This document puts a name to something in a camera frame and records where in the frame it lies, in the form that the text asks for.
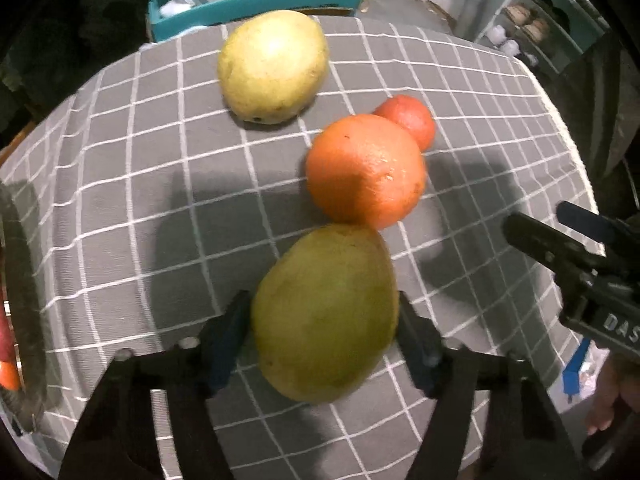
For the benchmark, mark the grey checkered tablecloth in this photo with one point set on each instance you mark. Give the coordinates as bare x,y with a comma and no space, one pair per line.
146,206

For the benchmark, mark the green-yellow mango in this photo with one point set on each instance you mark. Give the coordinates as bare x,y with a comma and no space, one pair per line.
325,313

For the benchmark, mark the small tangerine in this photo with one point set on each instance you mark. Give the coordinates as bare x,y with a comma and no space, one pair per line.
10,378

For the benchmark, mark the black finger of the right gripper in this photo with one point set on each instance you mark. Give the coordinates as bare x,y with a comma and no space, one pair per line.
561,254
612,233

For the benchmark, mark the teal plastic crate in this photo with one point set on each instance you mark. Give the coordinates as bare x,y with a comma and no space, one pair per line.
170,18

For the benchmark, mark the shoe rack with shoes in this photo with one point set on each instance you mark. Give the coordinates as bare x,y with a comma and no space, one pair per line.
546,35

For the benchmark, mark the dark glass fruit plate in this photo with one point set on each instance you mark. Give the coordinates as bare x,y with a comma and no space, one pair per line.
20,309

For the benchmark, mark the small red apple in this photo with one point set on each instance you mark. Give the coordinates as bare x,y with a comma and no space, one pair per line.
5,329

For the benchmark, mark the large orange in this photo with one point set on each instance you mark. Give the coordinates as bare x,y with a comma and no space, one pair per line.
365,169

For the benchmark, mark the reddish-orange tangerine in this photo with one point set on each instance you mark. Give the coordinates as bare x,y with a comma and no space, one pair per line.
412,115

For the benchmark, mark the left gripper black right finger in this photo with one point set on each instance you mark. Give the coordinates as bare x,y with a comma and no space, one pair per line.
492,418

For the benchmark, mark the large yellow-green pear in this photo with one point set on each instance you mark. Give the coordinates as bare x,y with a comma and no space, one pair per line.
272,66

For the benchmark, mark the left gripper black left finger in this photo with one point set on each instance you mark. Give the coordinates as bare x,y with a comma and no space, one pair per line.
116,436

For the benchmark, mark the person's right hand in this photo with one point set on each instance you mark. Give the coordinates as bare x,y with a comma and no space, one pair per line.
618,380

